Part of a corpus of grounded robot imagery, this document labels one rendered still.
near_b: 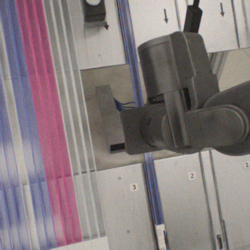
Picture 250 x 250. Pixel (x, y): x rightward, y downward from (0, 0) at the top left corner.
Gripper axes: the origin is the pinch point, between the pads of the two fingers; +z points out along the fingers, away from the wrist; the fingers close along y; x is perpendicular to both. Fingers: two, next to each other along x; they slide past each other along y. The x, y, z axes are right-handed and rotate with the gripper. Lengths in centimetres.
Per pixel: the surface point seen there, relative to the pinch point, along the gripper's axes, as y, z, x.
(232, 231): -13.8, 0.6, 22.0
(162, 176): -2.2, 0.9, 9.3
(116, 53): 2.6, 1.1, -13.7
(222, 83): -96, 137, -16
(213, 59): -32.3, 31.2, -15.7
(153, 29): -4.9, 1.1, -17.1
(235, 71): -112, 145, -25
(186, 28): -5.2, -11.5, -12.7
